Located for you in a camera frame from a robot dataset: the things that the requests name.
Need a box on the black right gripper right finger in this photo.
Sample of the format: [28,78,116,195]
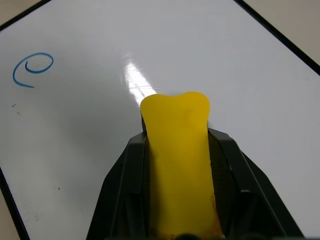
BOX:
[206,120,305,240]

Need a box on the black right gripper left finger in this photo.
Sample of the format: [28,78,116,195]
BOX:
[85,115,161,240]

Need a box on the yellow whiteboard eraser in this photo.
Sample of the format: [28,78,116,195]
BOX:
[139,91,224,240]

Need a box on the black-framed whiteboard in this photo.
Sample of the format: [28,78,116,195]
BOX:
[0,0,320,240]

